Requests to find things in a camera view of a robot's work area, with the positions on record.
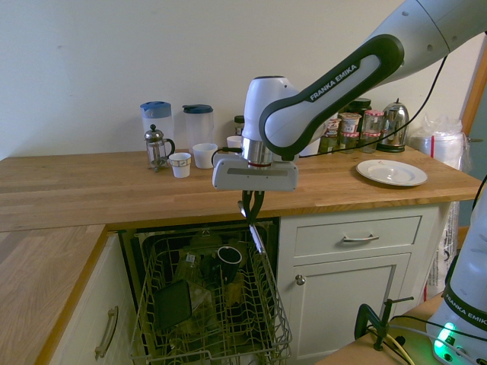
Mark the stainless steel electric kettle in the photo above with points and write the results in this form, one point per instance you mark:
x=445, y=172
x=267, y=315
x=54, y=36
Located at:
x=395, y=125

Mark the black flat square lid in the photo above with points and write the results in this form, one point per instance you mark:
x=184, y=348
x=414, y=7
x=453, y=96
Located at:
x=171, y=304

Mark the clear pitcher dark blue lid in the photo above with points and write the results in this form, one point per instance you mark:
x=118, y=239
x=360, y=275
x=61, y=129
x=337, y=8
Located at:
x=198, y=125

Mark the white mug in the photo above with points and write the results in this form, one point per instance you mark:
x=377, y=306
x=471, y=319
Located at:
x=204, y=156

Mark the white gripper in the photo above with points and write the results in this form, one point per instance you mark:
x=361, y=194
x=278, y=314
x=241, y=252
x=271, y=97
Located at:
x=255, y=178

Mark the stacked yogurt pots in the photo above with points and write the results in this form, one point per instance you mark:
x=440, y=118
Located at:
x=350, y=122

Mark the white kitchen cabinet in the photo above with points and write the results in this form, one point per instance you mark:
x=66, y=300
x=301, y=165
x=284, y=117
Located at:
x=361, y=296
x=114, y=273

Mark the clear drinking glass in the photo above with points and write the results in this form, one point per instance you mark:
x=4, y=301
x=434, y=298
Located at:
x=188, y=266

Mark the white ice cream tub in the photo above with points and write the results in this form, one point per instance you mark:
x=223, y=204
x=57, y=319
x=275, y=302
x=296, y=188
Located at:
x=335, y=122

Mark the clear pitcher light blue lid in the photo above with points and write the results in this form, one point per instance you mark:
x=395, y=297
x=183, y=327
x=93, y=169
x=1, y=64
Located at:
x=156, y=118

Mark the black cup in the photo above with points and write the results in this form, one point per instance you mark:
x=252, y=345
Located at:
x=229, y=262

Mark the white ramekin bowl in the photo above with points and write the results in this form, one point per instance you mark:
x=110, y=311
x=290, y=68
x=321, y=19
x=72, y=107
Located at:
x=309, y=149

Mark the large black protein tub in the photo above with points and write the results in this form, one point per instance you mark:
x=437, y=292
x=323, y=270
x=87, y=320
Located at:
x=359, y=104

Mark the glass jar red checkered lid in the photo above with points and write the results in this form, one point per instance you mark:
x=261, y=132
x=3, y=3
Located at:
x=370, y=142
x=349, y=143
x=373, y=121

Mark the white ribbed cup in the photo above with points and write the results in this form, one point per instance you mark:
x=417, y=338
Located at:
x=234, y=142

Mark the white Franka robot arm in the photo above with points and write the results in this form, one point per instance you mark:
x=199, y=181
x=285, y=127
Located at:
x=342, y=83

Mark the metal cabinet knob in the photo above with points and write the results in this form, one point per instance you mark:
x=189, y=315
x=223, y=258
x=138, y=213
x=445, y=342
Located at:
x=300, y=280

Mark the small patterned paper cup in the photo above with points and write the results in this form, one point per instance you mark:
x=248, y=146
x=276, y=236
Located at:
x=179, y=165

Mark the black C clamp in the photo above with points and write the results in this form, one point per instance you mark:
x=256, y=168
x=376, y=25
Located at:
x=365, y=315

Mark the glass french press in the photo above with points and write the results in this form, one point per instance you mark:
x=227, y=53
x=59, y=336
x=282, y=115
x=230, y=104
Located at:
x=156, y=150

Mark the dark spice jar black lid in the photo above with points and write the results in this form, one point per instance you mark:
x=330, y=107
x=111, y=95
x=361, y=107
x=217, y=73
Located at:
x=239, y=125

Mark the plastic bag of disposable cups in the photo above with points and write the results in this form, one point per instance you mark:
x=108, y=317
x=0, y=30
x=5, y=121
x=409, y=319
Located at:
x=441, y=148

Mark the stainless steel dishwasher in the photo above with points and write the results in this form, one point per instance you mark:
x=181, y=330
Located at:
x=131, y=258

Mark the red ice cream tub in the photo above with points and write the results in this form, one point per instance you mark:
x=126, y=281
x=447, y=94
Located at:
x=333, y=132

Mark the white plate with gold rim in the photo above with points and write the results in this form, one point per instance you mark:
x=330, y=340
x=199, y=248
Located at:
x=392, y=173

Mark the wooden robot mounting table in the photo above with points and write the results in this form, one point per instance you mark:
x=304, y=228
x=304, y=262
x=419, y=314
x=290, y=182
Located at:
x=361, y=355

